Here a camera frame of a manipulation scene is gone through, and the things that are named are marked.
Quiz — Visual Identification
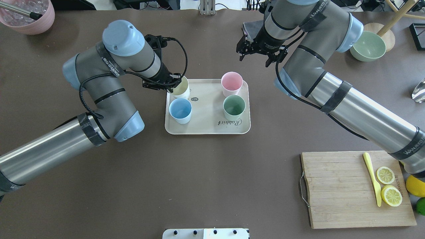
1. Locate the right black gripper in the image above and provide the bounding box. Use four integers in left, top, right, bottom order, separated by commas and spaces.
236, 26, 288, 67

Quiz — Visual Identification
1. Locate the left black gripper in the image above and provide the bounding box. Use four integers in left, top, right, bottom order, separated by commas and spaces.
142, 34, 182, 93

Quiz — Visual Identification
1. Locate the cream plastic cup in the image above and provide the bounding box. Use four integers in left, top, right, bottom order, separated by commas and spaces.
170, 76, 190, 99

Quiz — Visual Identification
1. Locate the blue plastic cup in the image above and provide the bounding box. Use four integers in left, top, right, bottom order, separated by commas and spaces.
169, 98, 192, 124

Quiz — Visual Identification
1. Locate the pink plastic cup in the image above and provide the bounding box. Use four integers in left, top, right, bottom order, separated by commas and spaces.
221, 72, 243, 97

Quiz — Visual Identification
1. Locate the green plastic cup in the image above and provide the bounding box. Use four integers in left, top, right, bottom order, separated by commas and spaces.
223, 95, 246, 121

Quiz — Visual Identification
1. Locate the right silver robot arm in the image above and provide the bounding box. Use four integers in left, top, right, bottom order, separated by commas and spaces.
236, 0, 424, 180

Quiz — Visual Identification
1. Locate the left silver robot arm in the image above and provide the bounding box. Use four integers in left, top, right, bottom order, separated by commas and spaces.
1, 20, 185, 198

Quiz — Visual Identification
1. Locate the grey folded cloth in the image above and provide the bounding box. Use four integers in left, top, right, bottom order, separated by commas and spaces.
242, 20, 264, 42

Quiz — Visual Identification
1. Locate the green bowl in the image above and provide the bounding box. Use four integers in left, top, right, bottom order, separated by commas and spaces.
350, 31, 386, 62

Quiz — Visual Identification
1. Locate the wooden cup tree stand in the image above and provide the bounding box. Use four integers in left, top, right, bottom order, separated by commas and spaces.
363, 0, 424, 52

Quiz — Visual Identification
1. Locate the steel ice scoop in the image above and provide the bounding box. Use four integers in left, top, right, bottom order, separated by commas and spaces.
411, 79, 425, 103

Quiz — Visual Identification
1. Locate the steel muddler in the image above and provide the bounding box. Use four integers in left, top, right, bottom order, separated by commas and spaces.
0, 1, 43, 20

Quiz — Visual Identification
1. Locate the bamboo cutting board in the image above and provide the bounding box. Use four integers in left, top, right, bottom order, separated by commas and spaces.
300, 151, 416, 229

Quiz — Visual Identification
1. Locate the pink bowl with ice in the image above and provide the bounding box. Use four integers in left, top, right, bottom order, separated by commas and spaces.
0, 0, 55, 35

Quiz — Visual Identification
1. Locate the halved lemon piece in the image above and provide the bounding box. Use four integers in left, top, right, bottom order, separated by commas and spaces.
381, 185, 403, 207
376, 166, 395, 185

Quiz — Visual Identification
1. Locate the yellow plastic knife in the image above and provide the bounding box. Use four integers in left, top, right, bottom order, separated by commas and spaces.
363, 152, 382, 207

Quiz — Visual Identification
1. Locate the yellow lemon left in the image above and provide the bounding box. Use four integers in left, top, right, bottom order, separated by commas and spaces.
405, 175, 425, 198

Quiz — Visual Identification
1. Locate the green lime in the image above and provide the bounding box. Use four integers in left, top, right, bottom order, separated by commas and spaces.
415, 197, 425, 216

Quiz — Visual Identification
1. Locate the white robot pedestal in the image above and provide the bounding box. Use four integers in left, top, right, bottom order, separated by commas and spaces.
162, 227, 250, 239

